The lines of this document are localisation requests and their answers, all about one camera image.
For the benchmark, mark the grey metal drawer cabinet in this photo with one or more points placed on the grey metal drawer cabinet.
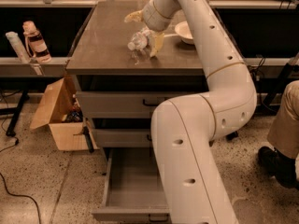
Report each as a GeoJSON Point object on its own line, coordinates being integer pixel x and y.
{"type": "Point", "coordinates": [102, 62]}

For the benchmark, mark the person's tan trouser leg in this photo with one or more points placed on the person's tan trouser leg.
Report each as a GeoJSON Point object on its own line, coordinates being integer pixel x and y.
{"type": "Point", "coordinates": [284, 131]}

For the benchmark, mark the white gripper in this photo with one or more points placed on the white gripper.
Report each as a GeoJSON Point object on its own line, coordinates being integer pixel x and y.
{"type": "Point", "coordinates": [151, 18]}

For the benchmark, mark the person's black shoe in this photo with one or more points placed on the person's black shoe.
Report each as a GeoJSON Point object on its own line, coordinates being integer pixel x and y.
{"type": "Point", "coordinates": [279, 166]}

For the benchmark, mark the grey open bottom drawer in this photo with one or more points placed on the grey open bottom drawer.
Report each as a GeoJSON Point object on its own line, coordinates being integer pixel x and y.
{"type": "Point", "coordinates": [133, 192]}

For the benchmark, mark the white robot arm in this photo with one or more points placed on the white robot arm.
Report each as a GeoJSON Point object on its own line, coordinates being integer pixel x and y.
{"type": "Point", "coordinates": [183, 127]}

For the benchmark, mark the grey shelf rail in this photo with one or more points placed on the grey shelf rail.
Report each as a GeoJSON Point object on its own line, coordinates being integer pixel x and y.
{"type": "Point", "coordinates": [13, 67]}

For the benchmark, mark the white paper bowl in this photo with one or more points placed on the white paper bowl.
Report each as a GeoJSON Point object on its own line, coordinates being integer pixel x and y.
{"type": "Point", "coordinates": [183, 31]}

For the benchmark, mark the black table leg left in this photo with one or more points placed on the black table leg left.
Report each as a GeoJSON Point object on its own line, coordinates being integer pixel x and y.
{"type": "Point", "coordinates": [16, 112]}

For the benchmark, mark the white cylindrical bottle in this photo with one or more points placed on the white cylindrical bottle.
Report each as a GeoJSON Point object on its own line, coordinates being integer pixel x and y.
{"type": "Point", "coordinates": [18, 47]}

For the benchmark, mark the pink reusable drink bottle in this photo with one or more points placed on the pink reusable drink bottle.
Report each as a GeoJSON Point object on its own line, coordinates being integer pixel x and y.
{"type": "Point", "coordinates": [35, 43]}

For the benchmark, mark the grey middle drawer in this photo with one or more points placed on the grey middle drawer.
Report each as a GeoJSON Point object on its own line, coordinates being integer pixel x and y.
{"type": "Point", "coordinates": [122, 137]}

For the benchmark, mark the black table leg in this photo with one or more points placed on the black table leg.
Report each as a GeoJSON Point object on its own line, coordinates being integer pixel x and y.
{"type": "Point", "coordinates": [231, 136]}
{"type": "Point", "coordinates": [16, 112]}

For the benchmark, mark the black table leg right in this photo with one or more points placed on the black table leg right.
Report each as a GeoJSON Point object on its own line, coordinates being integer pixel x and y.
{"type": "Point", "coordinates": [231, 136]}

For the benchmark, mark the open cardboard box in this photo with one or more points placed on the open cardboard box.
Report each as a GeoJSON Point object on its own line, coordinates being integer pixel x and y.
{"type": "Point", "coordinates": [57, 103]}

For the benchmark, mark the clear plastic water bottle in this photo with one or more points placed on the clear plastic water bottle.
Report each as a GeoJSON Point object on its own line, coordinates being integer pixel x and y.
{"type": "Point", "coordinates": [140, 39]}

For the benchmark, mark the grey top drawer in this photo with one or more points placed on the grey top drawer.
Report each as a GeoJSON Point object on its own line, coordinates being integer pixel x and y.
{"type": "Point", "coordinates": [121, 104]}

